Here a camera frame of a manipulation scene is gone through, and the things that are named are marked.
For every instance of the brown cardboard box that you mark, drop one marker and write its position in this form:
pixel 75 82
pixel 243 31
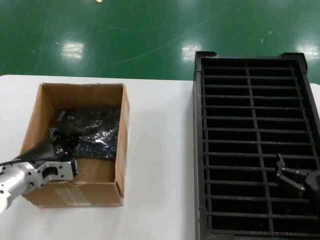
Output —
pixel 75 195

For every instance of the black slotted plastic container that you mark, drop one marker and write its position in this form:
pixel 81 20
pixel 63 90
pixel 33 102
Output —
pixel 252 150

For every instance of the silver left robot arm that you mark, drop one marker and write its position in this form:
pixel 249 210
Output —
pixel 12 180

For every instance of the grey antistatic bag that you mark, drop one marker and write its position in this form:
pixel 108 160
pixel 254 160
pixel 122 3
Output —
pixel 102 140

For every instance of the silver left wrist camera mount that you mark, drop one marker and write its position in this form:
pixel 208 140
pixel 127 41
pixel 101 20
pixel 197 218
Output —
pixel 57 172

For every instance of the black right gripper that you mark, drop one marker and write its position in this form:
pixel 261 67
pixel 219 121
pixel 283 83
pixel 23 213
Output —
pixel 315 183

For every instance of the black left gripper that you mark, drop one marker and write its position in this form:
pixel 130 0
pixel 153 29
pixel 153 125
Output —
pixel 37 152

